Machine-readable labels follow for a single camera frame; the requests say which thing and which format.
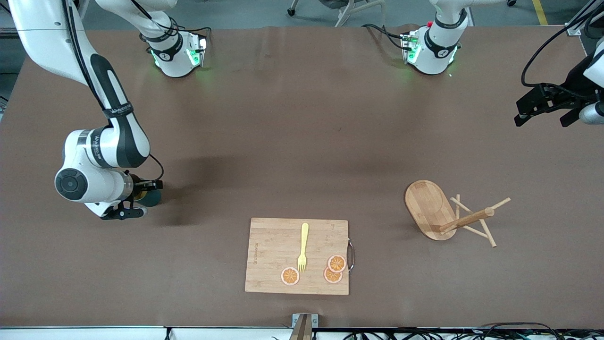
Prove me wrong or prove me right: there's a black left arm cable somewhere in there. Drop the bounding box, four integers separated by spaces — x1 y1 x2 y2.
521 0 604 102

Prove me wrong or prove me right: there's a black cable bundle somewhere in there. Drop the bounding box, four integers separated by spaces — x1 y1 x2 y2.
342 323 604 340

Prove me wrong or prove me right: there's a white table edge rail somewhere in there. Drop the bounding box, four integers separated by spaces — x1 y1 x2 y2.
0 325 604 340

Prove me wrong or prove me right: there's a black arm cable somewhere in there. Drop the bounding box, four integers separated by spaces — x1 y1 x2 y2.
61 0 165 185
521 0 604 102

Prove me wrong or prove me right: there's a yellow plastic fork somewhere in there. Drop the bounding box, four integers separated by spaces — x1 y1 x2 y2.
297 223 310 273

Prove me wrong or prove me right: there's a dark teal cup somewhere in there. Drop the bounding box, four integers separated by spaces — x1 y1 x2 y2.
136 188 163 208

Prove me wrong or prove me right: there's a bamboo cutting board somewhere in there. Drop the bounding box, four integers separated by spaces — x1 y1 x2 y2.
244 217 355 296

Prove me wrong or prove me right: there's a wooden mug rack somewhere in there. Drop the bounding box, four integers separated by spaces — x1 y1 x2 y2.
404 179 512 248

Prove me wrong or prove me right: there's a metal bracket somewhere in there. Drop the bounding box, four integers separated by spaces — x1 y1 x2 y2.
291 313 319 340

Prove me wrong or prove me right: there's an office chair base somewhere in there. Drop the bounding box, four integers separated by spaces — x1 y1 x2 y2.
287 0 386 27

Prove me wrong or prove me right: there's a black base cable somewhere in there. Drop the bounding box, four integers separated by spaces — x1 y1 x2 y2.
362 23 407 51

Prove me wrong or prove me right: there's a brown table mat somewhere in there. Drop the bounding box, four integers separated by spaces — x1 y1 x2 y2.
0 25 604 329

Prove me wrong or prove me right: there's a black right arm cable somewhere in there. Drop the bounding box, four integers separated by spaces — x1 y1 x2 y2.
61 0 165 185

